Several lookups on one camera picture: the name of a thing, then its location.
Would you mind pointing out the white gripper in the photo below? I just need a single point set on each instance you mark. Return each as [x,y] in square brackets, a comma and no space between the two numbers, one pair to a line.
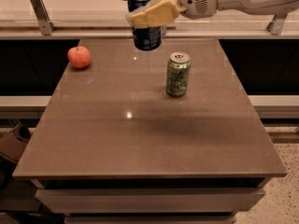
[196,0]

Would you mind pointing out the blue pepsi can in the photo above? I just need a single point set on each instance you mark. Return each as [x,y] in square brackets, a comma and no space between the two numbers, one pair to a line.
[146,39]

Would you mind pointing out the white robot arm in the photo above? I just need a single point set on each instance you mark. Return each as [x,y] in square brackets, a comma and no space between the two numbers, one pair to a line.
[259,7]

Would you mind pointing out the green soda can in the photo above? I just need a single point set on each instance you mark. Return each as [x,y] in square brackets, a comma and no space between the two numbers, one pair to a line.
[177,73]

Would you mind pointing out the red apple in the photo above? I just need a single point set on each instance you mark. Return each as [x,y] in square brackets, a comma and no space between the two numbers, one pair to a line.
[79,57]

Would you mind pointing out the grey cabinet drawer front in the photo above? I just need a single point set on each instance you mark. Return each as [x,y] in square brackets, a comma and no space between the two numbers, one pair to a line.
[133,201]

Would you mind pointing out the dark object at left floor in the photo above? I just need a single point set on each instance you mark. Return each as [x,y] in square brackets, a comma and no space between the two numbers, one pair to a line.
[14,142]

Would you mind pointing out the right metal rail bracket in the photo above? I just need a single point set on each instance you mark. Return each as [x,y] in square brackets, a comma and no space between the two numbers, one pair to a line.
[275,26]

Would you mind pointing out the left metal rail bracket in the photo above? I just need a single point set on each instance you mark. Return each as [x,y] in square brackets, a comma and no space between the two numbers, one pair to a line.
[43,19]

